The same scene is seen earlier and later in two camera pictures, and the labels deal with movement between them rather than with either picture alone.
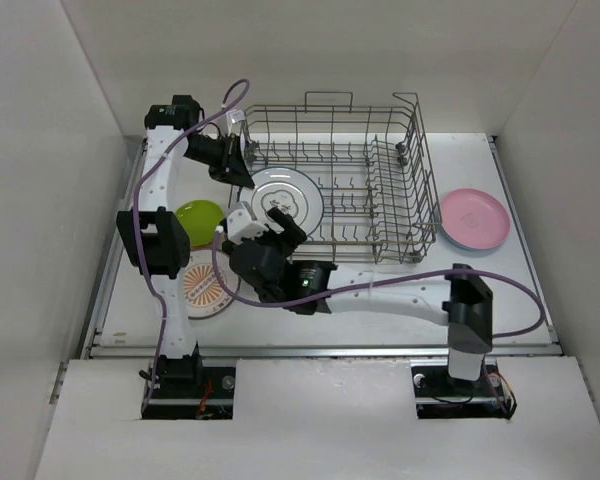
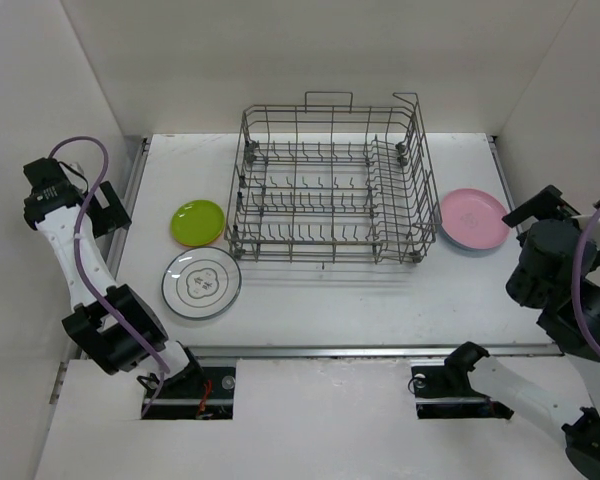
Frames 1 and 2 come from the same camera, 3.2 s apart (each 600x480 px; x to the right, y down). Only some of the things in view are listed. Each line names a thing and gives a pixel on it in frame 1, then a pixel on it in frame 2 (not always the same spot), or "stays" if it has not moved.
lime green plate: [200, 217] stays
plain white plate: [292, 191] → [201, 283]
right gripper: [287, 244] → [544, 204]
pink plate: [473, 218] stays
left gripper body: [208, 151] → [101, 218]
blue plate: [467, 248] stays
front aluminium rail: [331, 351] stays
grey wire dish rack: [380, 199] stays
